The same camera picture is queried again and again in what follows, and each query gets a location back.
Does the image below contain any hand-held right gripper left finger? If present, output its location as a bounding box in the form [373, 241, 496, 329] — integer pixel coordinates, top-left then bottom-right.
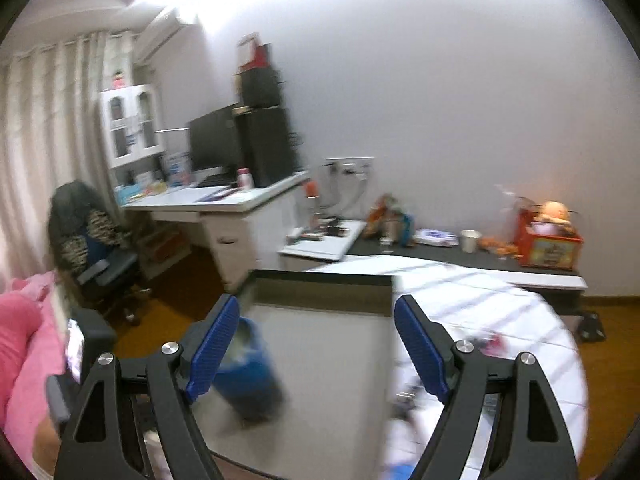
[54, 294, 241, 480]

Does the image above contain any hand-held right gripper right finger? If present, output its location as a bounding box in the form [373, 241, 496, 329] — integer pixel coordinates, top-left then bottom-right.
[394, 295, 581, 480]

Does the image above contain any blue metal cup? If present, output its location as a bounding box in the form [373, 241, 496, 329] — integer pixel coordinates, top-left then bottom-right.
[215, 316, 286, 421]

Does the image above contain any pink storage box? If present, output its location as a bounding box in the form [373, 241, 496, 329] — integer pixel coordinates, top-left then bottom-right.
[192, 269, 401, 478]

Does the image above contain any person's left forearm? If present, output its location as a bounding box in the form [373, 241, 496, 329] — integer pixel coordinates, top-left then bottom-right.
[32, 417, 63, 478]

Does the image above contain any black office chair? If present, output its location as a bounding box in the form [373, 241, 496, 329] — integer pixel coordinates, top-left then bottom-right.
[47, 180, 152, 327]

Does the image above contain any pink blanket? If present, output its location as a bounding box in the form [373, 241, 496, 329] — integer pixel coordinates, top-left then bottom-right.
[0, 271, 68, 476]

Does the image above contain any dark low bench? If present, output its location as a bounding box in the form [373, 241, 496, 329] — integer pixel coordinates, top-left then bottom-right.
[345, 240, 607, 345]

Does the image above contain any orange storage box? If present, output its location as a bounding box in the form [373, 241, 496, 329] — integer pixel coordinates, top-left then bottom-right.
[141, 230, 187, 263]

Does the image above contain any white desk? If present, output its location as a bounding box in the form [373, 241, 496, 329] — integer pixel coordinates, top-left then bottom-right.
[122, 170, 312, 293]

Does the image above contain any tissue pack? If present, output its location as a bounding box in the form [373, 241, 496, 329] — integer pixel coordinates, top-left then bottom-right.
[414, 228, 461, 247]

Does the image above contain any clear plastic bag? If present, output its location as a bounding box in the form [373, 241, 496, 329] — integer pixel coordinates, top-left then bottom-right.
[477, 184, 522, 260]

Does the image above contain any colourful snack bag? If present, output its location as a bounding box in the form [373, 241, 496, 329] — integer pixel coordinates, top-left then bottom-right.
[366, 193, 417, 248]

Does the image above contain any low white side table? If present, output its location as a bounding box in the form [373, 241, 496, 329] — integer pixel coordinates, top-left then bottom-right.
[277, 219, 369, 263]

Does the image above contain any dark mouse pad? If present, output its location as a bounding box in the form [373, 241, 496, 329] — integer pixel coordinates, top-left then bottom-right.
[194, 186, 242, 204]

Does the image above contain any red printed box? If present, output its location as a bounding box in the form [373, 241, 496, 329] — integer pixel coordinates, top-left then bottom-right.
[516, 210, 585, 272]

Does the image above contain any red-capped clear bottle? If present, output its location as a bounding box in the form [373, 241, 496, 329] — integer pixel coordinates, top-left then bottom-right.
[303, 181, 322, 229]

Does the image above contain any white glass-door cabinet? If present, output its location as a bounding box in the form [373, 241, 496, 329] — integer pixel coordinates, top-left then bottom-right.
[98, 84, 166, 170]

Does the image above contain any blue and white carton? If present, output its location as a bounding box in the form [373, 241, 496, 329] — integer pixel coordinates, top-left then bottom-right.
[166, 151, 192, 184]

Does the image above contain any orange plush toy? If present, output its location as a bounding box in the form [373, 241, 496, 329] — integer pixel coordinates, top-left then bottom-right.
[531, 200, 575, 236]

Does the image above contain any beige curtain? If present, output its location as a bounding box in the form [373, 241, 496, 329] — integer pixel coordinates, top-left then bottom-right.
[0, 31, 138, 291]

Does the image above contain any black computer monitor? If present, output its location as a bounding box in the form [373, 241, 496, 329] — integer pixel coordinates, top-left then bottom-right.
[188, 104, 244, 173]

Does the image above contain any black computer tower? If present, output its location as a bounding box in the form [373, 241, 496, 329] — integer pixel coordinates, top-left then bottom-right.
[235, 106, 302, 188]

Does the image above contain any black box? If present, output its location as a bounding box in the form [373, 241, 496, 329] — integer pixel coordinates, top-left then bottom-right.
[235, 66, 282, 109]

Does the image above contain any red gift box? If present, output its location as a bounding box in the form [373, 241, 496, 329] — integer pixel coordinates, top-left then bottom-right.
[237, 33, 273, 70]

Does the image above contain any white air conditioner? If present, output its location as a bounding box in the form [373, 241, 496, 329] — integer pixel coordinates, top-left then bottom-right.
[134, 7, 193, 63]

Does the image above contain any white wall socket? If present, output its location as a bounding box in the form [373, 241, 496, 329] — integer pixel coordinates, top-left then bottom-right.
[324, 156, 376, 179]

